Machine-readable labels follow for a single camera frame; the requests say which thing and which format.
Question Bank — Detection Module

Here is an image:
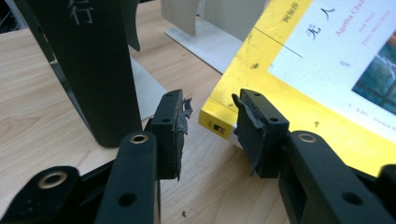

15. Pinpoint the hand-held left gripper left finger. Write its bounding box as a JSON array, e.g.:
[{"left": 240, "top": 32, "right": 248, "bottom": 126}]
[{"left": 145, "top": 89, "right": 193, "bottom": 181}]

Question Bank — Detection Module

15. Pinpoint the black hardcover book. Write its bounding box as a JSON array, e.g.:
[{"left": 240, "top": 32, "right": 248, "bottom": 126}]
[{"left": 13, "top": 0, "right": 144, "bottom": 148}]

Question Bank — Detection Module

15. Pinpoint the grey expandable book rack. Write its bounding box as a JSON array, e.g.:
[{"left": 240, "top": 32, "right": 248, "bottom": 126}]
[{"left": 120, "top": 0, "right": 272, "bottom": 122}]

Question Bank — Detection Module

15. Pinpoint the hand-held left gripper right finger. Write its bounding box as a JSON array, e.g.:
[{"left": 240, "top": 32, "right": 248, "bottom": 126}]
[{"left": 232, "top": 89, "right": 290, "bottom": 179}]

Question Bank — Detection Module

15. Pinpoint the yellow paperback book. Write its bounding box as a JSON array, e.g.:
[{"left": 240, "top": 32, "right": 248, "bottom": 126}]
[{"left": 198, "top": 0, "right": 396, "bottom": 178}]

